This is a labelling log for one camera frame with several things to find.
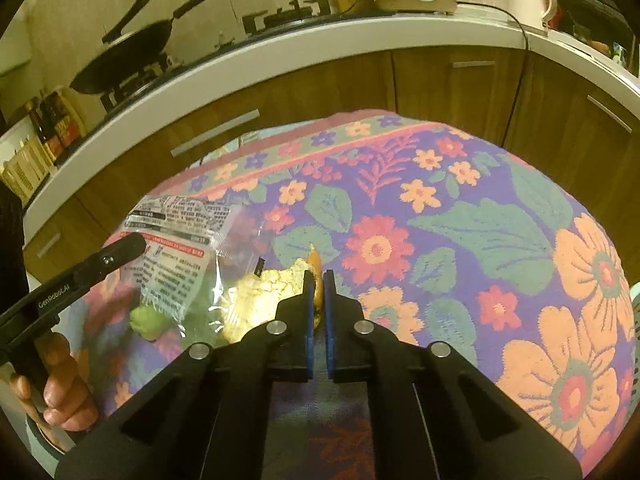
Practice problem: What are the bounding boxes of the green fruit piece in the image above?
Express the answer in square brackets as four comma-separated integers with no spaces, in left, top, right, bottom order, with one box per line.
[129,305,168,343]

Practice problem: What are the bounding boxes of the clear printed plastic bag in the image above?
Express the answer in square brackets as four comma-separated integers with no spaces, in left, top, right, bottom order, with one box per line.
[117,195,271,341]

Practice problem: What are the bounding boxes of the wooden base cabinets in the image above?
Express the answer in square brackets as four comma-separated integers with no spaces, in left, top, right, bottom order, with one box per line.
[22,47,640,281]

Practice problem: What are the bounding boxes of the person's left hand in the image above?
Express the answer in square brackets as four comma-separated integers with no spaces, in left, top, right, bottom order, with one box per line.
[10,332,99,432]

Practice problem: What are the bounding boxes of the black gas stove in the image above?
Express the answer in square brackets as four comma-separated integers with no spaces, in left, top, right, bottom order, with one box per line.
[65,0,333,116]

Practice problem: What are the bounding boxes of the pale food package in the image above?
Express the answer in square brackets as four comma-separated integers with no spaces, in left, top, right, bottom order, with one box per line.
[0,120,56,201]

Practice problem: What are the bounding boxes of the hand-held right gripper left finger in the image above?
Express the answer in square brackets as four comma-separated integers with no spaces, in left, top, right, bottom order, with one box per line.
[55,270,318,480]

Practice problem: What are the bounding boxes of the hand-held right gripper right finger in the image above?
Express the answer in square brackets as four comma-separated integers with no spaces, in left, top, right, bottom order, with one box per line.
[322,270,583,480]

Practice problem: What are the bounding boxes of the floral tablecloth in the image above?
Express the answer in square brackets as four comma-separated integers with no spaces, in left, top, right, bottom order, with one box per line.
[80,110,638,480]

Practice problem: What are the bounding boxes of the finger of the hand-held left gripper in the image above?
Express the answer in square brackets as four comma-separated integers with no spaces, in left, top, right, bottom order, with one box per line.
[69,234,147,287]

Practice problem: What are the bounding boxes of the black power cable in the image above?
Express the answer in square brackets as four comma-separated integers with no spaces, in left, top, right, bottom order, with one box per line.
[457,0,531,126]

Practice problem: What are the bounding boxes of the black wok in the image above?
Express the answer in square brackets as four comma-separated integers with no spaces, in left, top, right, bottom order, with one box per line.
[70,0,244,96]

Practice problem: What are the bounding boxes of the white countertop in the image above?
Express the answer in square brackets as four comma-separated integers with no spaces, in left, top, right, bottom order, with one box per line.
[22,2,640,246]

